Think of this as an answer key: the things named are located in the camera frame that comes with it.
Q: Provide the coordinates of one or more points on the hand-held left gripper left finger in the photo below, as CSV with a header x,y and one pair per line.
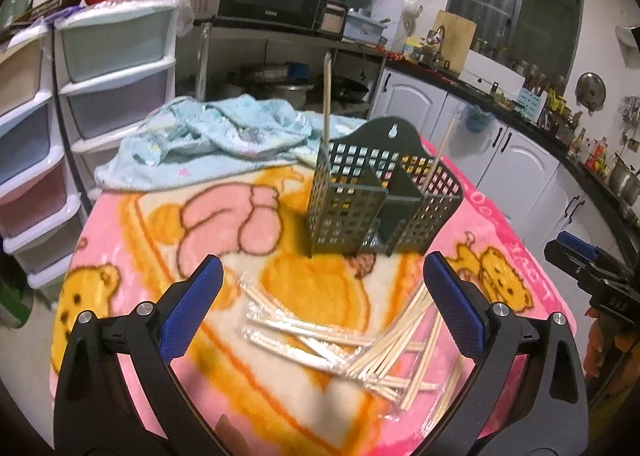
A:
x,y
192,306

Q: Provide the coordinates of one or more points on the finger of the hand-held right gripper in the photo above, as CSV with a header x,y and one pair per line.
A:
x,y
600,288
577,242

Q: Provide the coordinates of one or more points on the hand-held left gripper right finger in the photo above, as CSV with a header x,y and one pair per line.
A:
x,y
452,306

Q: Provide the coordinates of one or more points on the pile of wooden chopsticks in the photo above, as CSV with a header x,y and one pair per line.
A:
x,y
380,361

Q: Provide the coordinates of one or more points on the green plastic utensil holder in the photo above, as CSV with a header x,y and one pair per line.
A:
x,y
345,201

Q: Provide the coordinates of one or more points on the person's right hand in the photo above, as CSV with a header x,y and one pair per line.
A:
x,y
602,341

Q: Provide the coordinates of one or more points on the black kitchen countertop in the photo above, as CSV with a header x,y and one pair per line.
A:
x,y
580,171

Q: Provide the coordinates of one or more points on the steel cooking pot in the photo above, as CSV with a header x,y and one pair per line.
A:
x,y
625,179

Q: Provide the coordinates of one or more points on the pink printed blanket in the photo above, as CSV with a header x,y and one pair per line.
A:
x,y
150,236

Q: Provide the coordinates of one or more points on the row of sauce bottles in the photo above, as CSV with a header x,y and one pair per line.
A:
x,y
590,149

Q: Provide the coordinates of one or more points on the white kitchen cabinets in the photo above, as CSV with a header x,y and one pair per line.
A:
x,y
525,156

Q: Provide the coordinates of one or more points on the blue knife rack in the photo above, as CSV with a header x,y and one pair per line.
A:
x,y
530,104

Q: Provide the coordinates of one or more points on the steel pot lid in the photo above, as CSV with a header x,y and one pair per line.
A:
x,y
590,89

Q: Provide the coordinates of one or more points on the wooden chopstick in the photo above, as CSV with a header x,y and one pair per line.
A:
x,y
442,146
327,101

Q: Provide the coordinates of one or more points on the light blue printed cloth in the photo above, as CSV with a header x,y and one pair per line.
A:
x,y
200,136

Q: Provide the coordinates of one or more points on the row of spice jars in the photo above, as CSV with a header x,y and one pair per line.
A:
x,y
520,64

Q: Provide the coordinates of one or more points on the white plastic drawer unit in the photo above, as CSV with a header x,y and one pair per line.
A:
x,y
30,136
115,51

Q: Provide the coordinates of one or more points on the wooden cutting board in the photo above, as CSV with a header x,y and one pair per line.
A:
x,y
455,39

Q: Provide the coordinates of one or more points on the black wok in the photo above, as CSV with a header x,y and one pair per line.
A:
x,y
350,89

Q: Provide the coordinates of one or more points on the metal kitchen shelf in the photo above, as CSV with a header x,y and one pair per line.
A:
x,y
350,44

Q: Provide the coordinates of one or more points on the white teapot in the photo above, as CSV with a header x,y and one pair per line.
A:
x,y
412,5

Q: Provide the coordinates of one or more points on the blue plastic tray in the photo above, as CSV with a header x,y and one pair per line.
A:
x,y
365,24

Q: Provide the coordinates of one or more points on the dark woven tray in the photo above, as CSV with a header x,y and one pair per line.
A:
x,y
45,9

